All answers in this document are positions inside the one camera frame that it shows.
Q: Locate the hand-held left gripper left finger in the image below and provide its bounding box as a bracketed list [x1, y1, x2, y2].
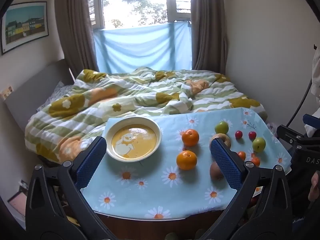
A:
[25, 136, 118, 240]

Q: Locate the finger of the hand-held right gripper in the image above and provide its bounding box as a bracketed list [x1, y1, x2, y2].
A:
[277, 124, 320, 147]
[302, 114, 320, 130]

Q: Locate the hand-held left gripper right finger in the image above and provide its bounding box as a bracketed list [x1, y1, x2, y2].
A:
[200, 139, 293, 240]

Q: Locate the brown kiwi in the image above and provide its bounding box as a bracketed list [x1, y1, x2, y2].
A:
[209, 161, 224, 181]

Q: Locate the wrinkled yellow apple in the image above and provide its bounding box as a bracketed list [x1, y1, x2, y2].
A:
[209, 133, 232, 153]

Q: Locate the green apple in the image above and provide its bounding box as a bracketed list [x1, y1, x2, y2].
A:
[252, 137, 266, 152]
[214, 121, 229, 135]

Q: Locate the large orange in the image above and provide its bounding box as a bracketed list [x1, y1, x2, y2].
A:
[176, 150, 197, 170]
[181, 129, 200, 147]

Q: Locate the cream bowl with duck print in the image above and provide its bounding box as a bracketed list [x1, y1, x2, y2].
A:
[105, 117, 162, 162]

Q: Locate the person's right hand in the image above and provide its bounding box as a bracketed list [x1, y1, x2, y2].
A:
[308, 171, 320, 203]

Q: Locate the white cloth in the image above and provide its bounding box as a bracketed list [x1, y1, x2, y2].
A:
[304, 50, 320, 138]

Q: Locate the blue daisy tablecloth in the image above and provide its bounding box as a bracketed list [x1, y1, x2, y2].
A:
[80, 107, 292, 219]

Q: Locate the green floral blanket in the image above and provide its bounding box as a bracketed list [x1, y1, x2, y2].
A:
[24, 67, 267, 163]

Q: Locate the grey patterned bedsheet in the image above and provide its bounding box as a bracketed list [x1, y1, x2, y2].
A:
[37, 80, 74, 112]

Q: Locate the grey headboard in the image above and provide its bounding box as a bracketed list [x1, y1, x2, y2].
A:
[5, 59, 74, 124]

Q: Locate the small picture card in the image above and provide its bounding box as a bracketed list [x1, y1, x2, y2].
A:
[0, 85, 13, 101]

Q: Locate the light blue window cloth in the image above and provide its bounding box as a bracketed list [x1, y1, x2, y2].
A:
[93, 21, 193, 73]

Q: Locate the brown curtain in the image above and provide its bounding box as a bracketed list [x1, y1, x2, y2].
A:
[54, 0, 100, 73]
[190, 0, 228, 74]

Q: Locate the window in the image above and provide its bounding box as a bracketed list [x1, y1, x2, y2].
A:
[87, 0, 193, 30]

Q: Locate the black cable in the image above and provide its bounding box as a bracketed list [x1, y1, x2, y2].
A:
[286, 79, 313, 128]

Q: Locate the framed wall poster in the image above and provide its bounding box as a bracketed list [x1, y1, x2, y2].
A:
[1, 2, 49, 55]

